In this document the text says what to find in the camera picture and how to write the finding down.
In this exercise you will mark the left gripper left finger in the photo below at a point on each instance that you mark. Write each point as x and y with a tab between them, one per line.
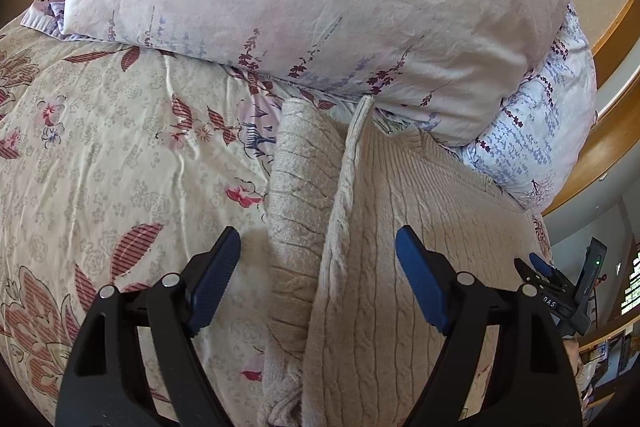
105	381

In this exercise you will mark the wooden headboard frame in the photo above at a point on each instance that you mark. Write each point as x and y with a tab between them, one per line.
617	128

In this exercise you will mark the lavender print pillow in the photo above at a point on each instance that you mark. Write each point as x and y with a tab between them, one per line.
533	143

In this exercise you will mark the floral bed quilt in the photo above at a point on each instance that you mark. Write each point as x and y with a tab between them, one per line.
119	163

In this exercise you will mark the person's right hand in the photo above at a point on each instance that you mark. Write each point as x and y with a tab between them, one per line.
571	346

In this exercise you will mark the beige cable-knit sweater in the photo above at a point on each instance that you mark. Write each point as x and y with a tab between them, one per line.
348	345

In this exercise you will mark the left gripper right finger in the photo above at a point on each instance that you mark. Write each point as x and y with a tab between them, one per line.
502	364

